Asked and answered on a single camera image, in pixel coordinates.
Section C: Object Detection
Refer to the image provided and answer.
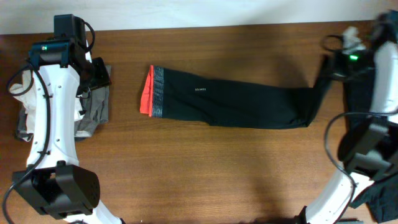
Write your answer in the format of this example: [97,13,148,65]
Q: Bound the white folded shirt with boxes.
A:
[8,67,86,150]

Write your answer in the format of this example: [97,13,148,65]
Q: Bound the black leggings with pink waistband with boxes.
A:
[139,56,331,129]

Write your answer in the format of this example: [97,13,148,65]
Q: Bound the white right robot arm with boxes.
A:
[294,11,397,223]

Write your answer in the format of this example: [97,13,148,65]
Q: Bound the black garment pile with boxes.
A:
[343,74,398,223]

